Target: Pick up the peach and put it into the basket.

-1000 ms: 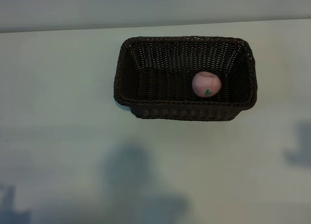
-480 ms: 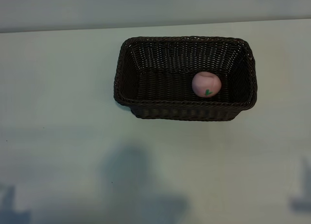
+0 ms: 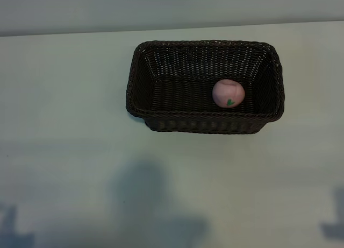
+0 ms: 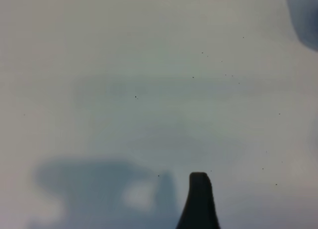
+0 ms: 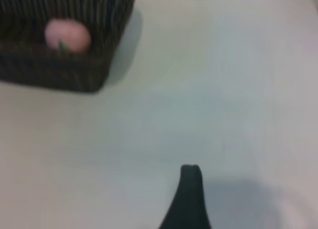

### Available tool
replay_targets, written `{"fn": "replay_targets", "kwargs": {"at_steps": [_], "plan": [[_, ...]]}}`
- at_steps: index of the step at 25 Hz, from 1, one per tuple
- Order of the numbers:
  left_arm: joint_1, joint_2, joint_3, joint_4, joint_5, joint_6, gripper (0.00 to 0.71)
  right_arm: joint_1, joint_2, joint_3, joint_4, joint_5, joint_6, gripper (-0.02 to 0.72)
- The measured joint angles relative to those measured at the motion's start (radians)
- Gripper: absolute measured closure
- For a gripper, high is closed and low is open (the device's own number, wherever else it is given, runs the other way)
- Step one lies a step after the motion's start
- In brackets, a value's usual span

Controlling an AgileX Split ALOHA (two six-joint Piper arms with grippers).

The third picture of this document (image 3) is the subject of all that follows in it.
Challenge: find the dark brown woven basket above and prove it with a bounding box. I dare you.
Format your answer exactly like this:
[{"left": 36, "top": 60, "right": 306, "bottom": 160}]
[{"left": 125, "top": 39, "right": 285, "bottom": 135}]

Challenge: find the pink peach with green leaf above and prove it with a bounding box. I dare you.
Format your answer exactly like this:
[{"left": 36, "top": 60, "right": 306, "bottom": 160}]
[{"left": 212, "top": 79, "right": 246, "bottom": 108}]

